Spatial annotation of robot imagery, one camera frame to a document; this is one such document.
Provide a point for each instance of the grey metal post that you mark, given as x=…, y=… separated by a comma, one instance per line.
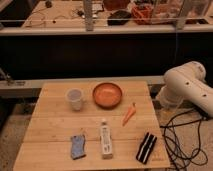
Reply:
x=87, y=5

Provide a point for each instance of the white bottle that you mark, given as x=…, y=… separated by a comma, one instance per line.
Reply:
x=105, y=139

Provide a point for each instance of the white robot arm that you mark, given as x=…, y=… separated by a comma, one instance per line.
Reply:
x=187, y=82

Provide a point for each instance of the orange carrot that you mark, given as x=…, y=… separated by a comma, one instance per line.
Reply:
x=131, y=111

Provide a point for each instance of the orange basket background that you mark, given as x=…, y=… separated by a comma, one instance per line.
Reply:
x=141, y=15

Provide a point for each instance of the wooden table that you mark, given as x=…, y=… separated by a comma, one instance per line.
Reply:
x=47, y=142

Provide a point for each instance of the orange bowl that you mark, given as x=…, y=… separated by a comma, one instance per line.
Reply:
x=107, y=95

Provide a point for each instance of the translucent plastic cup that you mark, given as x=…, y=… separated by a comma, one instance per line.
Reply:
x=75, y=98

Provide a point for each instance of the black object on bench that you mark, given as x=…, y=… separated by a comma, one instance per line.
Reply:
x=119, y=17

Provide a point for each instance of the black white striped object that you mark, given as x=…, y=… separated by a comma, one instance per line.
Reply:
x=146, y=148

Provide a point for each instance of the metal clamp on rail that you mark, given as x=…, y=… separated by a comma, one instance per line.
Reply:
x=9, y=80

